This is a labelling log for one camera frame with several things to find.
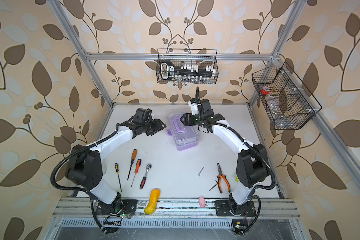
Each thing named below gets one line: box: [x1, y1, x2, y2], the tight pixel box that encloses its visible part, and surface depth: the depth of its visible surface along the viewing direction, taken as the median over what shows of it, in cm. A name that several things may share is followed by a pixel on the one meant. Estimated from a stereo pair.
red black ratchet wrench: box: [139, 163, 152, 190], surface depth 87 cm
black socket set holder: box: [159, 59, 216, 82], surface depth 86 cm
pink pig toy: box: [199, 196, 206, 208], surface depth 77 cm
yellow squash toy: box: [144, 189, 161, 215], surface depth 75 cm
